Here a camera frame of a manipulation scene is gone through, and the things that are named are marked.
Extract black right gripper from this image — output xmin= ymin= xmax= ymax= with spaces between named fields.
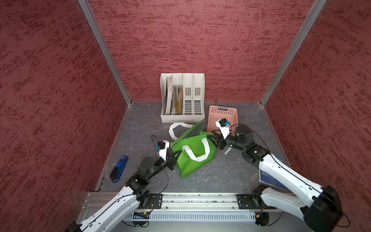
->
xmin=207 ymin=129 xmax=245 ymax=151

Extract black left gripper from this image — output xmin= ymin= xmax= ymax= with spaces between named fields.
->
xmin=147 ymin=148 xmax=182 ymax=180

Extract green insulated delivery bag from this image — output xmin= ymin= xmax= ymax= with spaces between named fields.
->
xmin=169 ymin=120 xmax=216 ymax=179

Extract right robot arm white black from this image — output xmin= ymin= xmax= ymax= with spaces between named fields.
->
xmin=208 ymin=119 xmax=345 ymax=232

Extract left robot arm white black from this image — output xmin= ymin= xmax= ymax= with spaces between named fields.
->
xmin=65 ymin=151 xmax=181 ymax=232

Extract white paper strip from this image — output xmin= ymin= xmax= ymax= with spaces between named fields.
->
xmin=224 ymin=148 xmax=232 ymax=155

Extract pink perforated plastic basket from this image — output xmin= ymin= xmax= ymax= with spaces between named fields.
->
xmin=207 ymin=105 xmax=238 ymax=138

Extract white magazine file organizer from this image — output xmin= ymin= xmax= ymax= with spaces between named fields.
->
xmin=159 ymin=73 xmax=205 ymax=123

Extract blue stapler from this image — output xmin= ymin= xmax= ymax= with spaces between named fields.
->
xmin=110 ymin=155 xmax=128 ymax=183

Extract blue paperback book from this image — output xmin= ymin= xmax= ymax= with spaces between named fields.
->
xmin=259 ymin=170 xmax=287 ymax=190

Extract books in file organizer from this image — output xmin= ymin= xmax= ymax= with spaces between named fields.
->
xmin=160 ymin=73 xmax=183 ymax=115

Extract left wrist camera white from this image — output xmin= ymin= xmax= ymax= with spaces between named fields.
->
xmin=156 ymin=140 xmax=170 ymax=161

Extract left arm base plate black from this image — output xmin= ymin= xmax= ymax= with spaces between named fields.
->
xmin=136 ymin=193 xmax=163 ymax=210

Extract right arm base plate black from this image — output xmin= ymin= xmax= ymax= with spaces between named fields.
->
xmin=236 ymin=194 xmax=276 ymax=211

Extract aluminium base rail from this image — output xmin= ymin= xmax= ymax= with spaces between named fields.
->
xmin=82 ymin=191 xmax=318 ymax=212

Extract right aluminium corner post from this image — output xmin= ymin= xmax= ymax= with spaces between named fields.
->
xmin=260 ymin=0 xmax=327 ymax=108

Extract aluminium corner post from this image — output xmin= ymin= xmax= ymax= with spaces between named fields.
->
xmin=78 ymin=0 xmax=132 ymax=107
xmin=260 ymin=0 xmax=327 ymax=108

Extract left aluminium corner post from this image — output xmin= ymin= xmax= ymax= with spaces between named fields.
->
xmin=78 ymin=0 xmax=132 ymax=107

